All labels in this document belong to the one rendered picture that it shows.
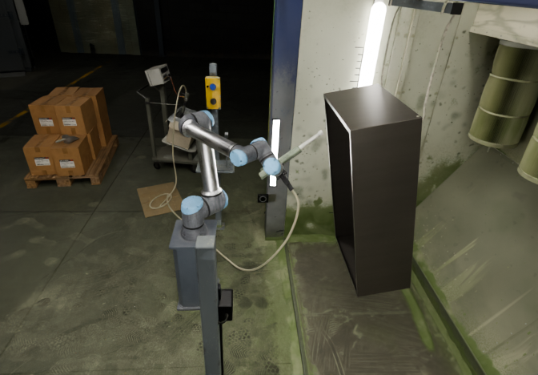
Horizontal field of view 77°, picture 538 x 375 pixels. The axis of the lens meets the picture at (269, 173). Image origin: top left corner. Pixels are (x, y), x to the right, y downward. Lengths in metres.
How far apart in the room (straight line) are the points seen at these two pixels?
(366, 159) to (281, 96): 1.15
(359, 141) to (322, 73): 1.11
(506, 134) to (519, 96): 0.27
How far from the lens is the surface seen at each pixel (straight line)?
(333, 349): 2.69
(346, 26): 2.72
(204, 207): 2.40
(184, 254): 2.50
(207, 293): 1.02
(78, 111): 4.68
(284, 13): 2.63
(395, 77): 2.92
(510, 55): 2.83
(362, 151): 1.76
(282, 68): 2.68
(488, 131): 2.95
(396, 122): 1.76
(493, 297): 2.88
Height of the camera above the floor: 2.24
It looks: 29 degrees down
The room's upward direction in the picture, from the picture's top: 3 degrees clockwise
